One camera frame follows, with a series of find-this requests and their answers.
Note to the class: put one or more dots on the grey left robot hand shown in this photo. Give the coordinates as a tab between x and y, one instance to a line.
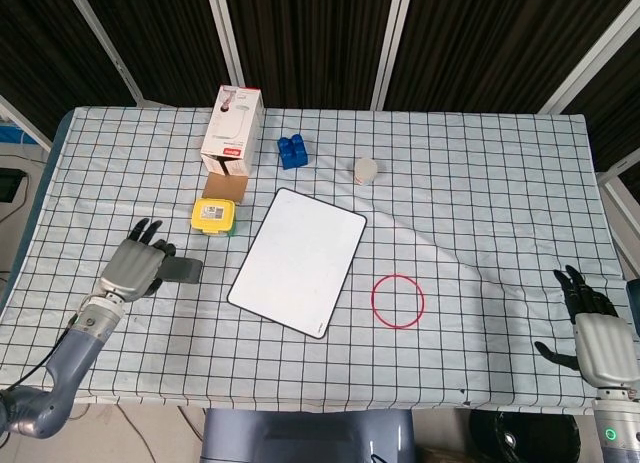
130	270

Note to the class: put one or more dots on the black-checked white tablecloth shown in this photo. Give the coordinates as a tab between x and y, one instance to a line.
450	223

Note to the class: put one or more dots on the blue toy building brick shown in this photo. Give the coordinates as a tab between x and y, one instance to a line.
294	153

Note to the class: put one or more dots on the white board with black rim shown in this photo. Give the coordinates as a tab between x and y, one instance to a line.
295	263

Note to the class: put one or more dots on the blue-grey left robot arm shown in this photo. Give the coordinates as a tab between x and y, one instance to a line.
75	353

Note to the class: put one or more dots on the black round glossy object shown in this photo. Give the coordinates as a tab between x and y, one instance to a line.
525	438

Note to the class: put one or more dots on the small white plastic jar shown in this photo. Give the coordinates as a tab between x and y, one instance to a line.
365	170

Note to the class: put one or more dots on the green tub with yellow lid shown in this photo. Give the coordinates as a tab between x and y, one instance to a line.
214	214

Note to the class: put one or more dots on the grey whiteboard eraser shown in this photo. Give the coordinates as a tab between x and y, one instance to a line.
182	270

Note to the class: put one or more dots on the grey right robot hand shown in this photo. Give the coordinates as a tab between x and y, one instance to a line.
605	348

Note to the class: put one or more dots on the white cardboard product box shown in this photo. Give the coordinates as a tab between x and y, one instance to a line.
232	128

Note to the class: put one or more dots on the white metal frame post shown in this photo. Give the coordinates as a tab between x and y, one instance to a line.
107	38
620	175
25	120
590	58
390	38
225	38

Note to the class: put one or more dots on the blue-grey robot torso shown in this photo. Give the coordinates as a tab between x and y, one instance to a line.
310	435

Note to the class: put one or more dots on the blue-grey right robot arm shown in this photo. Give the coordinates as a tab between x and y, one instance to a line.
617	433

